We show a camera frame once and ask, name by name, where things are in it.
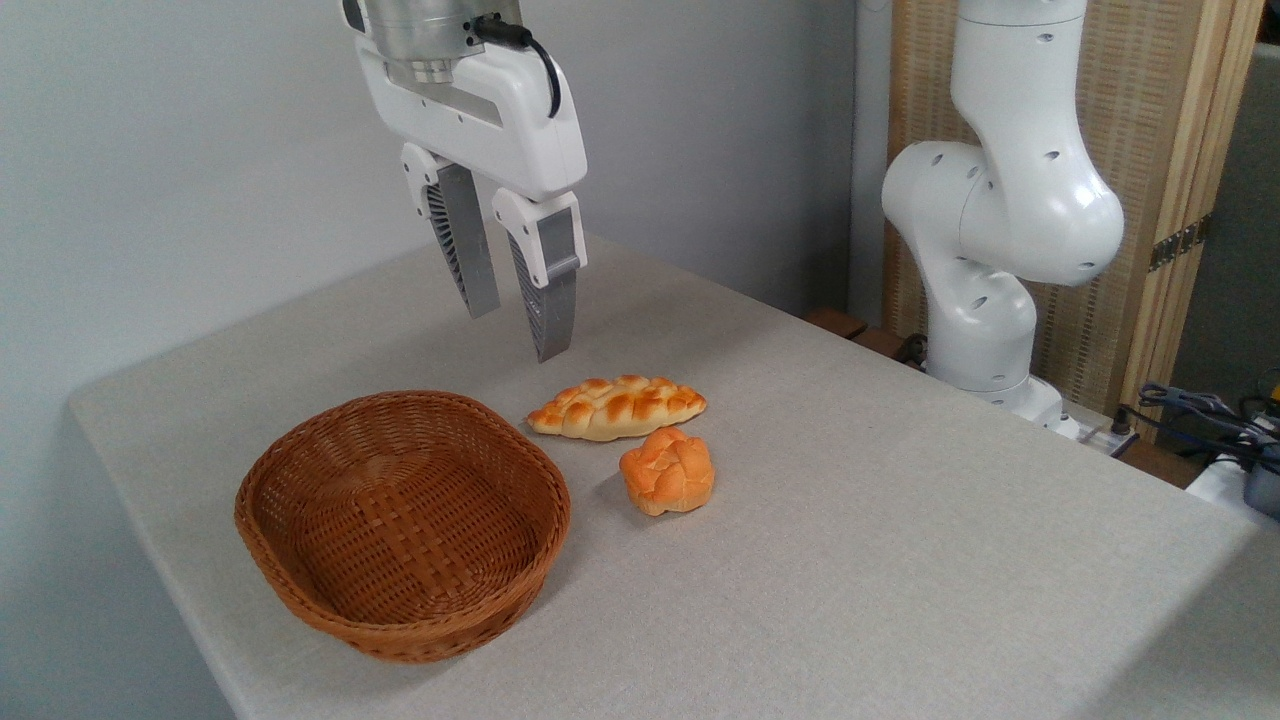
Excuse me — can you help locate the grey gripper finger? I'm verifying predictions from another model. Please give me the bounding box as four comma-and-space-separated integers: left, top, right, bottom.
401, 142, 502, 320
491, 189, 589, 364

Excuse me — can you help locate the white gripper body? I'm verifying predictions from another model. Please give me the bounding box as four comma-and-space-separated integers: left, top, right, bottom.
355, 22, 589, 203

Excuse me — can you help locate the round knotted bread roll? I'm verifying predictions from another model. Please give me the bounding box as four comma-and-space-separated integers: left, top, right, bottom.
618, 427, 717, 518

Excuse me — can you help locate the long braided bread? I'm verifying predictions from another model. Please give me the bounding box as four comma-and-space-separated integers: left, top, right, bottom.
526, 374, 708, 443

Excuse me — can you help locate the brown wicker basket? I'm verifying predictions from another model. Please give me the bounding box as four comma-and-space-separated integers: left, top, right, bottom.
234, 390, 573, 665

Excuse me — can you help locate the brown wooden block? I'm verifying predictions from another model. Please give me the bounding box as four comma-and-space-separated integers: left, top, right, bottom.
850, 327, 913, 360
804, 307, 870, 342

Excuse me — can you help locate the grey linen tablecloth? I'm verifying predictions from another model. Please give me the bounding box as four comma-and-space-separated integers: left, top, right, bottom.
68, 234, 1280, 720

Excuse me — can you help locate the wooden rattan folding screen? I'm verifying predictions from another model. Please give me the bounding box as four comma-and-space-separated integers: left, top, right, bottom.
884, 0, 1267, 443

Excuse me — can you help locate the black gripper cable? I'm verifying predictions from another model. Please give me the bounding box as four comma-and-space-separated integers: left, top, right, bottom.
472, 14, 563, 120

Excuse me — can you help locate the bundle of dark cables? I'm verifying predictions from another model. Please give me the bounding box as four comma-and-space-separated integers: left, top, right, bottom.
1138, 382, 1280, 473

